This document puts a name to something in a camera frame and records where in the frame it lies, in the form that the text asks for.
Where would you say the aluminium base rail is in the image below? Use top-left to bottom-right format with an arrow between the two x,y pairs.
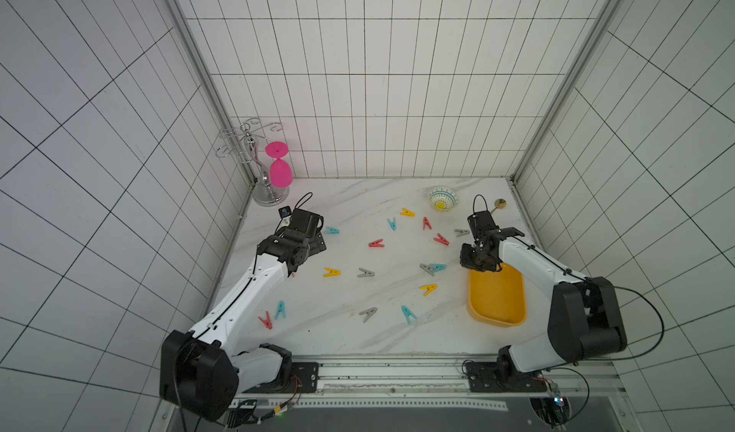
231,355 -> 626,412

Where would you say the yellow storage box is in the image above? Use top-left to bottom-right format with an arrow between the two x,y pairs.
467,263 -> 526,328

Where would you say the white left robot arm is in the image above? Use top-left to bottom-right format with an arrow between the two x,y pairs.
159,208 -> 327,422

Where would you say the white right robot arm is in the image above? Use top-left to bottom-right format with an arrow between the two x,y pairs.
459,210 -> 627,382

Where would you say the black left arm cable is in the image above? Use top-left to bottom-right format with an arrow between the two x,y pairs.
188,191 -> 315,341

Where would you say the pink plastic wine glass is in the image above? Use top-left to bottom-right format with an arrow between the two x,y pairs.
265,142 -> 294,188

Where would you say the patterned yellow blue bowl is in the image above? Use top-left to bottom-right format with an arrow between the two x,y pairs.
428,186 -> 459,212

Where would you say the grey clothespin front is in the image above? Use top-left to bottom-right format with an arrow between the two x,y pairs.
359,307 -> 378,323

